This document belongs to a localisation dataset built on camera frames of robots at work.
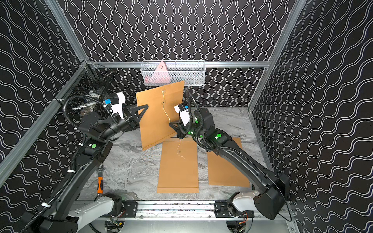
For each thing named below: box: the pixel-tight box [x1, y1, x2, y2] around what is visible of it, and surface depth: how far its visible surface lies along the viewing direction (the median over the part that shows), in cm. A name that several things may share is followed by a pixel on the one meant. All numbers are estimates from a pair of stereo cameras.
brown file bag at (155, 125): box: [135, 80, 185, 151], surface depth 65 cm
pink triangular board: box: [144, 61, 171, 84], surface depth 92 cm
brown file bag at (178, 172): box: [157, 137, 200, 194], surface depth 90 cm
